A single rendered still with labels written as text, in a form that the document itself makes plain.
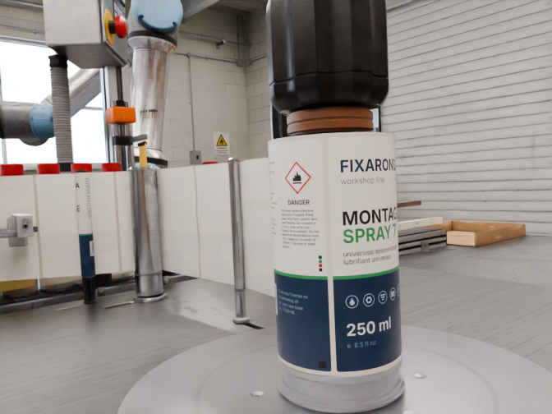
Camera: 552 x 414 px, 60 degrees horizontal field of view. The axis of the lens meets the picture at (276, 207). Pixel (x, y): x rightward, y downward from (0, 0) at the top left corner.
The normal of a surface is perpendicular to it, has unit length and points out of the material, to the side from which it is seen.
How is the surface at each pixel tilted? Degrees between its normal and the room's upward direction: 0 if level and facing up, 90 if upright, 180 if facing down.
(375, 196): 90
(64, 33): 90
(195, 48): 90
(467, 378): 0
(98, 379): 0
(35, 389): 0
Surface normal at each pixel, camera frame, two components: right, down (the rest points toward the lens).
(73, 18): 0.06, 0.05
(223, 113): 0.65, 0.01
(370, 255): 0.37, 0.04
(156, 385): -0.04, -1.00
